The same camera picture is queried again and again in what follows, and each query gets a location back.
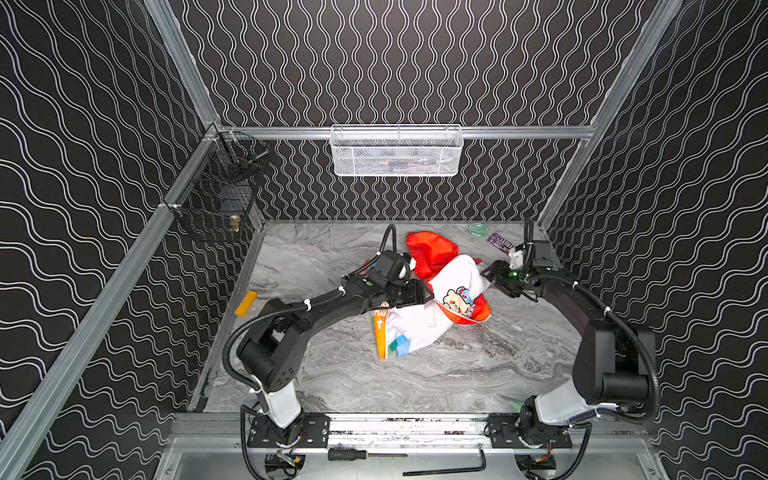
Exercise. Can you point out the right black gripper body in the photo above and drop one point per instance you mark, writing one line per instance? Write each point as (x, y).
(498, 271)

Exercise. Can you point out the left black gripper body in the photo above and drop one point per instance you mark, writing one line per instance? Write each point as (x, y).
(417, 293)

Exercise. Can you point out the rainbow kids zip jacket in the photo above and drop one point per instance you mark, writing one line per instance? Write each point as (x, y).
(457, 286)

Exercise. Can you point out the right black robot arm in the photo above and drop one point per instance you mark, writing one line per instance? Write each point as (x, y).
(614, 372)

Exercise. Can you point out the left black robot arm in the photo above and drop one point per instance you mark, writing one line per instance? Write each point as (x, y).
(265, 353)

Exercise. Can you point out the purple snack wrapper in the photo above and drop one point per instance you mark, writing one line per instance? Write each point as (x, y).
(501, 243)

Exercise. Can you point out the green round lid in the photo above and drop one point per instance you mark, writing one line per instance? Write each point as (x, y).
(478, 230)

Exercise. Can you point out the yellow block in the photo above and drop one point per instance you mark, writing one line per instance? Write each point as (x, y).
(246, 303)

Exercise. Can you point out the brass fitting in basket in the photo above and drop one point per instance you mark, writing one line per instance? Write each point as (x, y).
(235, 224)

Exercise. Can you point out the black allen key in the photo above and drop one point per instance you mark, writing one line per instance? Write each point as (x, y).
(451, 471)

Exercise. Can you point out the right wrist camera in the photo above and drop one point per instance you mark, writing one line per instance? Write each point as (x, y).
(516, 258)

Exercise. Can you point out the white mesh wall basket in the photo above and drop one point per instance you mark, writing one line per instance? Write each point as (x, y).
(389, 150)

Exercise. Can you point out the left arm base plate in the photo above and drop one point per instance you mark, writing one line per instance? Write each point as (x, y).
(308, 430)

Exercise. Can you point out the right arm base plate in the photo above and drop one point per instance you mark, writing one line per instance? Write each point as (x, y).
(508, 431)

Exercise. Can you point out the black handled screwdriver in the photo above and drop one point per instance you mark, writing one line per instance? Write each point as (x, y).
(349, 454)

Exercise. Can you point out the black wire wall basket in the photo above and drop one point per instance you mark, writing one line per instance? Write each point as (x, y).
(226, 183)

